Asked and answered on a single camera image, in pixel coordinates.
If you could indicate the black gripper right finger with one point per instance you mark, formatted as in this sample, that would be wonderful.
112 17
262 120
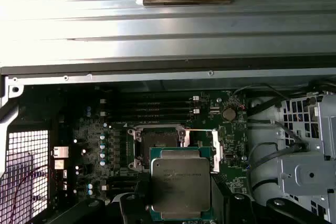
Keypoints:
236 208

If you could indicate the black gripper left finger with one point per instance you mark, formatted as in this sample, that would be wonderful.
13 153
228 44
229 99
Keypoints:
131 208

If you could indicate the CPU with silver top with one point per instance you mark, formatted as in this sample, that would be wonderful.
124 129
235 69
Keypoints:
178 176

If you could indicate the metal socket cover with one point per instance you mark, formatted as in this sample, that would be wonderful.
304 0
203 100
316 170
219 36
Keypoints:
217 150

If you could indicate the CPU socket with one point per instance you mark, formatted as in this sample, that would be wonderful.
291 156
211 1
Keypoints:
155 140

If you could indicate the RAM slot black clips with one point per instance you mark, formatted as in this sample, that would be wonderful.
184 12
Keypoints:
147 118
147 106

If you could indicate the RAM slot white clips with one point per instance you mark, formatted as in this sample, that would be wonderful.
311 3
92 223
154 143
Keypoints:
147 100
147 112

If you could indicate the metal drive cage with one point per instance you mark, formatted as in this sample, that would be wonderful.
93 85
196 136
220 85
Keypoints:
302 176

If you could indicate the green motherboard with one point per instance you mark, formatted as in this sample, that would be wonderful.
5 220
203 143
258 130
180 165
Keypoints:
231 134

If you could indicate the coin cell battery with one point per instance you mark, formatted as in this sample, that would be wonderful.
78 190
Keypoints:
229 113

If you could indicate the black PC case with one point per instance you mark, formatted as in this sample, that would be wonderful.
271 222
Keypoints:
157 77

